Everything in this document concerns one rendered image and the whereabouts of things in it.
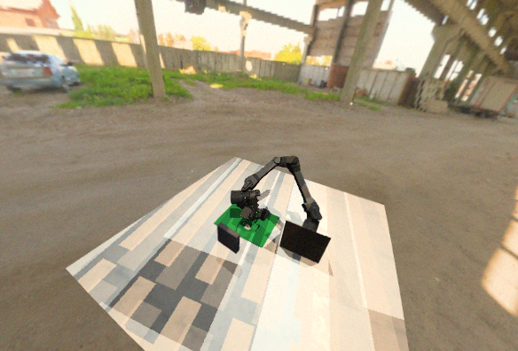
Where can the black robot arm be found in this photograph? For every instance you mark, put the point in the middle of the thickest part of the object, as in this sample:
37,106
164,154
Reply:
309,205

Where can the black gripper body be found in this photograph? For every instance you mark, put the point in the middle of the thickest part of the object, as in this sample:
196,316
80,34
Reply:
262,213

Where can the green circuit board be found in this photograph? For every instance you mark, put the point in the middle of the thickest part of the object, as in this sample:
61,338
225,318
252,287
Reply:
256,231

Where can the black square cooling fan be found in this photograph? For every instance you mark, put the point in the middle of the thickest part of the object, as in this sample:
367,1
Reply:
228,237

